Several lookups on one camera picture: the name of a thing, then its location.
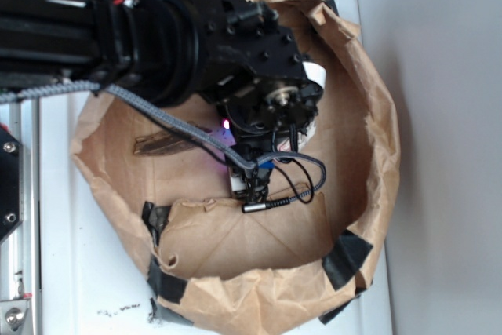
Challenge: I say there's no grey braided cable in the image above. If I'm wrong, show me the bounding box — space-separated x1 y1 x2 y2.
0 79 328 217

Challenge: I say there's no small wrist camera board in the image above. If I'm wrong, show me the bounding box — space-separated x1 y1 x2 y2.
228 144 274 203

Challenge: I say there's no dark wood chip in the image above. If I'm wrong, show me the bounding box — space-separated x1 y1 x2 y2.
133 127 201 156

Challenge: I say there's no aluminium frame rail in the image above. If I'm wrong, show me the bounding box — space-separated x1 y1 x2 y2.
1 101 42 334

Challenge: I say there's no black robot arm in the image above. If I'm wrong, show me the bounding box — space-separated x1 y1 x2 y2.
1 0 323 142

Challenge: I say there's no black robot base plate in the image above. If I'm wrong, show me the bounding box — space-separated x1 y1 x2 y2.
0 124 24 244

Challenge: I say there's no crumpled white paper ball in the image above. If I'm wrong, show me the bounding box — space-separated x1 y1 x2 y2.
298 62 326 150

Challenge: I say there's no brown paper bag tray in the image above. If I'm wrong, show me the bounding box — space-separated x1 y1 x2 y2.
71 0 401 334

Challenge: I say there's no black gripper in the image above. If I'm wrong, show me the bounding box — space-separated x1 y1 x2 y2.
195 0 323 155

